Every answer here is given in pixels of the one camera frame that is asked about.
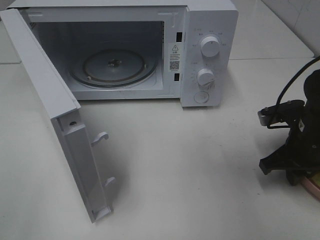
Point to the white microwave oven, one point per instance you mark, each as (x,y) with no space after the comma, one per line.
(169,30)

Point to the pink round plate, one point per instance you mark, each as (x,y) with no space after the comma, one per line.
(314,191)

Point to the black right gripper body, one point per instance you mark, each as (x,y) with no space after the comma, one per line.
(303,146)

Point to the white bread sandwich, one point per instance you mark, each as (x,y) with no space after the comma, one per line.
(315,180)

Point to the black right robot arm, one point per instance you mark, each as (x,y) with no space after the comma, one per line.
(311,88)

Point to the white microwave door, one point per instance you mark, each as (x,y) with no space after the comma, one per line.
(64,112)

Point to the round white door button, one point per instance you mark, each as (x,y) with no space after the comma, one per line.
(201,97)

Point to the white upper microwave knob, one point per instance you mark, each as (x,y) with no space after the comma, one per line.
(210,46)

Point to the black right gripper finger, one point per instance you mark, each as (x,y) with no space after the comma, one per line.
(294,177)
(278,160)

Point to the glass microwave turntable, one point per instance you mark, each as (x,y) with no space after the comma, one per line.
(112,68)

